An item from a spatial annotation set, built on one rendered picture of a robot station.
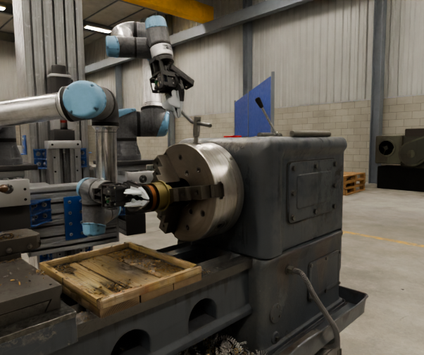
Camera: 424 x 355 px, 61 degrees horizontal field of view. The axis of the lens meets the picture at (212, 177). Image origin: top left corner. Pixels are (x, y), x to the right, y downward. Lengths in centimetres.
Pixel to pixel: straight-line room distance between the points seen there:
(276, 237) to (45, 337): 72
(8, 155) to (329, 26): 1181
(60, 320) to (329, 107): 1172
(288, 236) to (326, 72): 1128
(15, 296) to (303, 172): 95
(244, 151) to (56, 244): 86
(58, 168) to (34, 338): 103
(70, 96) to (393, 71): 1077
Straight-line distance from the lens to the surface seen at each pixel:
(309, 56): 1289
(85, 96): 121
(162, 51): 131
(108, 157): 135
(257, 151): 113
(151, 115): 166
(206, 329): 112
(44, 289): 77
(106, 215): 130
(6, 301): 75
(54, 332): 76
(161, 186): 106
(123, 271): 106
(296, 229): 132
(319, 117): 1233
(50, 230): 158
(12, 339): 74
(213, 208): 105
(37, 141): 175
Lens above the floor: 124
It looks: 6 degrees down
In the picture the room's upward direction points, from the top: 1 degrees counter-clockwise
